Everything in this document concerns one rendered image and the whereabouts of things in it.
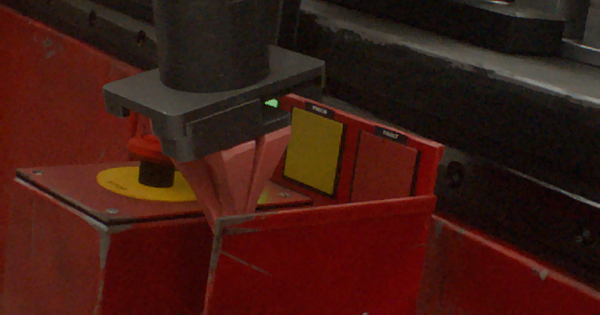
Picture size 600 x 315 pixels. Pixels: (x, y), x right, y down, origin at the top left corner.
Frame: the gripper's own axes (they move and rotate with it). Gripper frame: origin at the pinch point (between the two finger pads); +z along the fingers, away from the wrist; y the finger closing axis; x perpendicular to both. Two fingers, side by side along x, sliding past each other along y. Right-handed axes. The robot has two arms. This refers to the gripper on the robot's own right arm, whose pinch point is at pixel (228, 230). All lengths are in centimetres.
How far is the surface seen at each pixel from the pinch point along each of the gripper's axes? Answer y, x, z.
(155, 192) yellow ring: 0.5, 7.6, 0.2
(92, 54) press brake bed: 28, 60, 10
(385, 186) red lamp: 10.2, -2.0, 0.3
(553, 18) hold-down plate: 32.9, 3.2, -3.7
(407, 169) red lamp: 10.6, -3.5, -1.2
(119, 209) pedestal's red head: -3.3, 5.6, -0.7
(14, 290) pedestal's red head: -6.9, 12.9, 5.9
